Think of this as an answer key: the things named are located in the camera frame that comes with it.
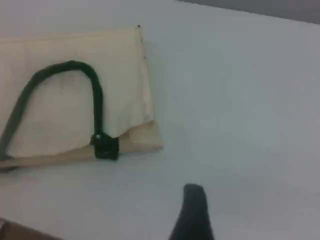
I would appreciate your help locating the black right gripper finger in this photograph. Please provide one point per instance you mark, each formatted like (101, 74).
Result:
(193, 217)

